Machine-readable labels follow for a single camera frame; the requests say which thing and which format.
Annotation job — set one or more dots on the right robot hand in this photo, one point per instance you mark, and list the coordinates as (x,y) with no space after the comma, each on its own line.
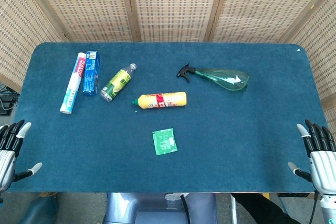
(321,166)

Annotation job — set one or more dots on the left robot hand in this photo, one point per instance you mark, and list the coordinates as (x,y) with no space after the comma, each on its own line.
(6,155)

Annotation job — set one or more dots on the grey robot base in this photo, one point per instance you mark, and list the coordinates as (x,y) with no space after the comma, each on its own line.
(160,209)

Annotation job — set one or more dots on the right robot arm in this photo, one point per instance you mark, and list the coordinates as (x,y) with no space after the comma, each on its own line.
(328,209)

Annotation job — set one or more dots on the green sachet packet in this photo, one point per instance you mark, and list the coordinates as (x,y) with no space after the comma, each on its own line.
(165,141)

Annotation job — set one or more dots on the blue bag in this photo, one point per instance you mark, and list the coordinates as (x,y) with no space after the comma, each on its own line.
(39,209)

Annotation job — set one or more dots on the white plastic wrap roll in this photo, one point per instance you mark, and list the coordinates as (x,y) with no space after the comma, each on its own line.
(73,83)

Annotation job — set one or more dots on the blue rectangular box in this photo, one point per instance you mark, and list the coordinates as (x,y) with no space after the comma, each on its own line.
(90,73)

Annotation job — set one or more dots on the green spray bottle black trigger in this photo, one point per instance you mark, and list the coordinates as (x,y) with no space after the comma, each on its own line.
(223,77)

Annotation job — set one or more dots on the clear bottle yellow green label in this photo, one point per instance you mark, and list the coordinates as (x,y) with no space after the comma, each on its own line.
(118,83)

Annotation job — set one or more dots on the blue table mat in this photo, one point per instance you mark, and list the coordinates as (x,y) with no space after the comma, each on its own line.
(168,142)

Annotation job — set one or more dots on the yellow squeeze bottle red label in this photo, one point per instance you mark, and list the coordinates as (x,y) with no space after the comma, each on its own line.
(162,100)

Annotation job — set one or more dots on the bamboo folding screen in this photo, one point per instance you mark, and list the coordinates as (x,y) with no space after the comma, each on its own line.
(173,6)

